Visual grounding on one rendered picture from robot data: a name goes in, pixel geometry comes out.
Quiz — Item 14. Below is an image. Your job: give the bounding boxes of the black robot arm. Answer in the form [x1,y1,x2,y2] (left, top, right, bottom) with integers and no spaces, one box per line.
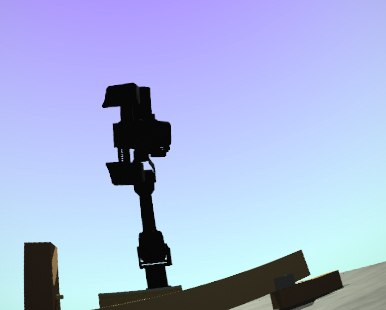
[132,86,173,289]

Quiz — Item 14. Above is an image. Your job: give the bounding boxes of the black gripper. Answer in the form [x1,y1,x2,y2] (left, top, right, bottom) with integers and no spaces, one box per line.
[102,82,145,186]

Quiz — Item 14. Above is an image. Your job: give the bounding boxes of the long brown wooden rail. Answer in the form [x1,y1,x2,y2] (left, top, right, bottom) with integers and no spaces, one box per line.
[92,249,311,310]

